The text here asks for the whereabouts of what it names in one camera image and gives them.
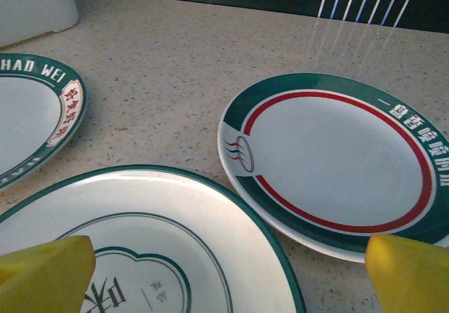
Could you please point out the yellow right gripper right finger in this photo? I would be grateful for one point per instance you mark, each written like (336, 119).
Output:
(410, 281)

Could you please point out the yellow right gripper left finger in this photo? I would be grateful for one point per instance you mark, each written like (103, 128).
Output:
(42, 281)

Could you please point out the white plate green clover outline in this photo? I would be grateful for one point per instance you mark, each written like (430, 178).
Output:
(158, 204)

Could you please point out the green rim plate HAO WEI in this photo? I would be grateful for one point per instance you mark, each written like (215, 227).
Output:
(21, 116)

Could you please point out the white plastic bin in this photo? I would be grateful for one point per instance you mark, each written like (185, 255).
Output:
(31, 4)

